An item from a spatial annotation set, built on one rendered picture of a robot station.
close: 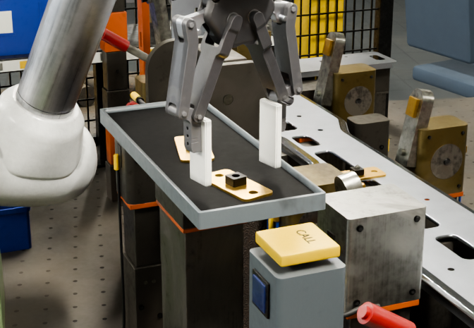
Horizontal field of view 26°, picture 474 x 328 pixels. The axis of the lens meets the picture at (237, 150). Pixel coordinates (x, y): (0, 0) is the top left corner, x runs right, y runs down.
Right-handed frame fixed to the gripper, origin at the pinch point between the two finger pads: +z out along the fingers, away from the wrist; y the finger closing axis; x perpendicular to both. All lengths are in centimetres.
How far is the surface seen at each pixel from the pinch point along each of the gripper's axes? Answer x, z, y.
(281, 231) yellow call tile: -11.7, 4.1, -3.3
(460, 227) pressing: 3.2, 20.1, 39.3
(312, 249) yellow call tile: -16.6, 4.1, -3.5
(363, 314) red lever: -24.3, 7.0, -4.3
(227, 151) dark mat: 9.4, 4.1, 5.6
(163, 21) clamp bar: 73, 4, 37
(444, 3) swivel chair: 197, 46, 245
